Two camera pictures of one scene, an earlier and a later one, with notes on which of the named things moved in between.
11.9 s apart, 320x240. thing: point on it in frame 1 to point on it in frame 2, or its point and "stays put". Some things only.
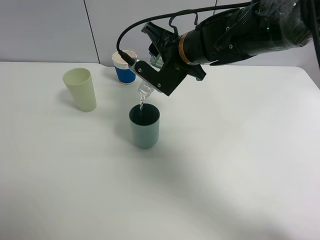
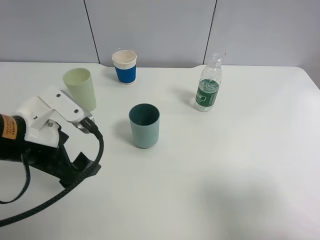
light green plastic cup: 80,82 stays put
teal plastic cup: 144,120 stays put
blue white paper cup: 125,70 stays put
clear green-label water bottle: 145,89 to 207,97
